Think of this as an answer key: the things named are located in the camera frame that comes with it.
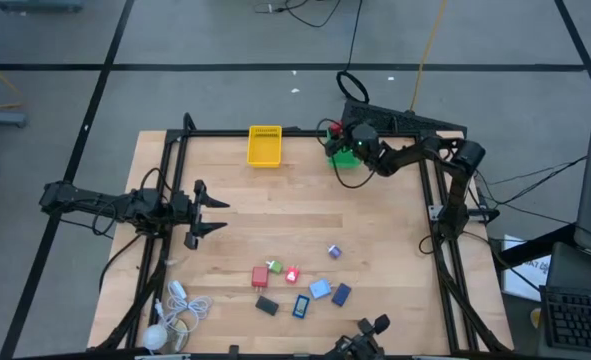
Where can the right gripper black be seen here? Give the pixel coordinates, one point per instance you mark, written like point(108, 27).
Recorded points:
point(342, 142)

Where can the small red object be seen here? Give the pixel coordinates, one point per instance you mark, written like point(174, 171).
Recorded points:
point(336, 129)

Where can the grey stand foot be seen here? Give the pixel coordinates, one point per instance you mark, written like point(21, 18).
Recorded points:
point(40, 5)
point(0, 118)

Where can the black keyboard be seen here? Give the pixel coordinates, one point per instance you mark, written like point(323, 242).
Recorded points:
point(577, 320)

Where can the large red charger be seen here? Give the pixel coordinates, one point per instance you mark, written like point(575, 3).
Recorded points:
point(260, 276)

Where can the black perforated panel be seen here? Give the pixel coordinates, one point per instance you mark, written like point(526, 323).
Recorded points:
point(385, 117)

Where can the blue case with screen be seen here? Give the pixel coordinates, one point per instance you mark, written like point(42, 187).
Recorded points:
point(301, 306)

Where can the white paper sheet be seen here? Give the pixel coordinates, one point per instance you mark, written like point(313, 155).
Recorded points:
point(525, 275)

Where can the black case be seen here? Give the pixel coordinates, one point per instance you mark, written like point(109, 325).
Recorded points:
point(266, 305)

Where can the green plastic basket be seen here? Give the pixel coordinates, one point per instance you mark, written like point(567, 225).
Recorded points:
point(345, 161)

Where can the white round bulb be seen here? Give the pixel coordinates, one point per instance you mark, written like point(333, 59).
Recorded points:
point(154, 337)

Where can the small purple charger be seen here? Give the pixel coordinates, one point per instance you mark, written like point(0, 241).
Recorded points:
point(335, 252)

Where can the yellow plastic basket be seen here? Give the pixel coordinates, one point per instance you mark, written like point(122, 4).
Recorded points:
point(264, 150)

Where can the light blue charger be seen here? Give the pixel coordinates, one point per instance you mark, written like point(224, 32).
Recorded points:
point(319, 289)

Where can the dark blue case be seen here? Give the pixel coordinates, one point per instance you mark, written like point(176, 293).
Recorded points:
point(341, 295)

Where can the silver frame bracket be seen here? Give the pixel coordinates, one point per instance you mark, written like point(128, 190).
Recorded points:
point(434, 211)

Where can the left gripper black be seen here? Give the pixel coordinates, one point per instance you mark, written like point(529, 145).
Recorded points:
point(189, 212)

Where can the green white charger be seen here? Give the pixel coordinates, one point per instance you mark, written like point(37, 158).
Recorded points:
point(276, 267)

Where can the pink-red dual USB charger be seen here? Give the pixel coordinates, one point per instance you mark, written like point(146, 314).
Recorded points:
point(292, 275)

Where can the black stand bar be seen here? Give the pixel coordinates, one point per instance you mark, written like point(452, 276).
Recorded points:
point(535, 250)

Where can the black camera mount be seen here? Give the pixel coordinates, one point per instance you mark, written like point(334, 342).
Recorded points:
point(362, 344)

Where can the grey flat device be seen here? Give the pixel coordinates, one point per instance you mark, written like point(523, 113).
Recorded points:
point(580, 265)

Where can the transparent round disc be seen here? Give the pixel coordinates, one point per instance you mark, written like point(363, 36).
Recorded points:
point(179, 336)

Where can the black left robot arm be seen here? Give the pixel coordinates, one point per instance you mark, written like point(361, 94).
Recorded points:
point(100, 202)

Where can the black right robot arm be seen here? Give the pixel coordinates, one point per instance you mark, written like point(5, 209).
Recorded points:
point(415, 152)

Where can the black aluminium table frame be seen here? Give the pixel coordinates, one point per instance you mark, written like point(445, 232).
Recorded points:
point(215, 133)

